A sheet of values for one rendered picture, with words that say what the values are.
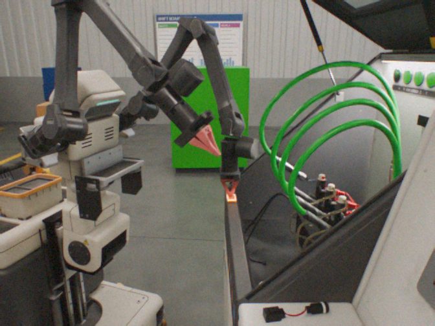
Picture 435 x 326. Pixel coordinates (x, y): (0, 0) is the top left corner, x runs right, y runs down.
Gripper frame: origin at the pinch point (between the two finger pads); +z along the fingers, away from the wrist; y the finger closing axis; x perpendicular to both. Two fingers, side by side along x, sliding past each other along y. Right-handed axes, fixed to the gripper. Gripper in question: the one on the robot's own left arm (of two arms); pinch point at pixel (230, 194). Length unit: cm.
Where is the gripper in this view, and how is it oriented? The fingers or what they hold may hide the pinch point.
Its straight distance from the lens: 123.9
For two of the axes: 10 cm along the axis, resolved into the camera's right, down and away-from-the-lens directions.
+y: -0.2, -3.0, 9.5
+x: -10.0, 0.3, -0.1
